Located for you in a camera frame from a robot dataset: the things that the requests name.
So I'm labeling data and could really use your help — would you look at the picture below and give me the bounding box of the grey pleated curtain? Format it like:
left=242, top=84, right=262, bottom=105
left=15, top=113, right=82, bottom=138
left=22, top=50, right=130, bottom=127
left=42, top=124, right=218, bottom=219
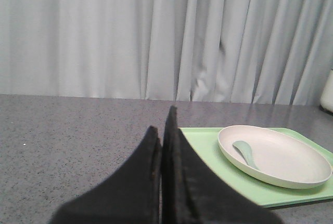
left=1, top=0, right=332, bottom=105

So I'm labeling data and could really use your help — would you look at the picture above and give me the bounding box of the green plastic spoon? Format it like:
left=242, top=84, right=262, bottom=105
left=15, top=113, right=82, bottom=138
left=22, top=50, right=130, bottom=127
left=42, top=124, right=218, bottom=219
left=233, top=140, right=259, bottom=170

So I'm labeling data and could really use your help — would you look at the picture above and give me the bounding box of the light green serving tray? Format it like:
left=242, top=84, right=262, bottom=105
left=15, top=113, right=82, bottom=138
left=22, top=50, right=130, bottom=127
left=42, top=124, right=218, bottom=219
left=181, top=127, right=332, bottom=207

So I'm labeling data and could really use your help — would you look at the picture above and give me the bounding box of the beige round plate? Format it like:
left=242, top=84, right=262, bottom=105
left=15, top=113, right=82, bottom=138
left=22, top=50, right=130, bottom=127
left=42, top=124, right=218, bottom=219
left=217, top=125, right=332, bottom=189

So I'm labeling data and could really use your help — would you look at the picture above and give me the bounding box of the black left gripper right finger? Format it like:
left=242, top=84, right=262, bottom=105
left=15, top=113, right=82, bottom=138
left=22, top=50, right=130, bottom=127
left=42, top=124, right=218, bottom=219
left=104, top=106, right=162, bottom=224

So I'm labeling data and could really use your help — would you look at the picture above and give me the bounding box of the white object at edge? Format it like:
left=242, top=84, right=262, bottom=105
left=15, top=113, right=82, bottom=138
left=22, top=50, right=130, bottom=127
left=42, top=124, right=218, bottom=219
left=320, top=70, right=333, bottom=113

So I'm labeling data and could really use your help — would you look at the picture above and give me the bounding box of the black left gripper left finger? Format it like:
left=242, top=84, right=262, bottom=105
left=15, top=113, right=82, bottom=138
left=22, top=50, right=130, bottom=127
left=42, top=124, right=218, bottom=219
left=50, top=126, right=162, bottom=223

